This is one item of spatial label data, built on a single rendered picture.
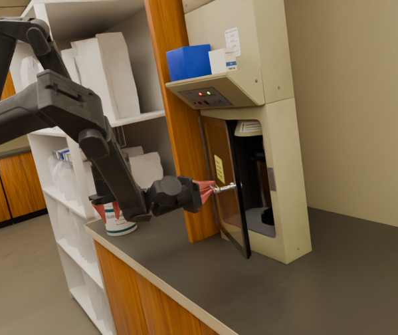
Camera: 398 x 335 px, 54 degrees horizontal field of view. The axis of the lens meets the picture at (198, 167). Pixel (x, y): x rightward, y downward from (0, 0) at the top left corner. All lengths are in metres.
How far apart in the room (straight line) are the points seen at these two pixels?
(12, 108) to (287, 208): 0.77
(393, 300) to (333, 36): 0.85
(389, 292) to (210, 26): 0.85
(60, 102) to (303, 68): 1.07
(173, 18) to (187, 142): 0.41
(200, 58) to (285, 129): 0.32
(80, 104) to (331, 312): 0.71
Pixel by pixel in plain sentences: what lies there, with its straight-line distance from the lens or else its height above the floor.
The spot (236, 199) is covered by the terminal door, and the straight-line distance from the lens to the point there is 1.06.
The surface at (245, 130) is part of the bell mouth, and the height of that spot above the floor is 1.33.
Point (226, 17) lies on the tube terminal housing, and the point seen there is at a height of 1.65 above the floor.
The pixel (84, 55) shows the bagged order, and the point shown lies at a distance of 2.20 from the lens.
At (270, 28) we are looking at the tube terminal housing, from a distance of 1.09.
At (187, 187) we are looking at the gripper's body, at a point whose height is 1.22.
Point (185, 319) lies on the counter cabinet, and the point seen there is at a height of 0.81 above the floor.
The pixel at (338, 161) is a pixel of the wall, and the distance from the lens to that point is 1.50.
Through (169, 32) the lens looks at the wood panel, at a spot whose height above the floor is 1.67.
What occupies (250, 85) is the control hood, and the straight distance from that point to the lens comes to 1.02.
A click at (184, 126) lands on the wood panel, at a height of 1.36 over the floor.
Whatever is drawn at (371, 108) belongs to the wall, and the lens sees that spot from 1.38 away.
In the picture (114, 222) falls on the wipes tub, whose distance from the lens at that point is 1.63.
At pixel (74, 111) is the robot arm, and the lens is 0.64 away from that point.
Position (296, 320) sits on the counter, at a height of 0.94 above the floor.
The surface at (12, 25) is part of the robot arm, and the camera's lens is 1.14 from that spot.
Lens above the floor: 1.50
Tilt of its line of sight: 13 degrees down
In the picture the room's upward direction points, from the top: 10 degrees counter-clockwise
